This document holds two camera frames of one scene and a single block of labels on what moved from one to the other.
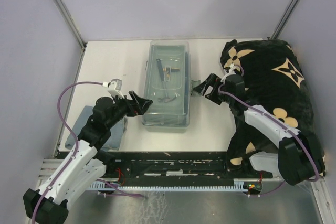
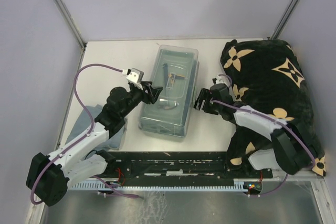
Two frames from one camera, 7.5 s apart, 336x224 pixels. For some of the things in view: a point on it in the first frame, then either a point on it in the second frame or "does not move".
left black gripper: [144, 104] to [155, 92]
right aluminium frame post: [292, 6] does not move
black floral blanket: [274, 78] does not move
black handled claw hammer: [166, 99] to [168, 104]
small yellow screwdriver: [170, 69] to [178, 76]
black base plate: [171, 168] does not move
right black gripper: [212, 80] to [205, 94]
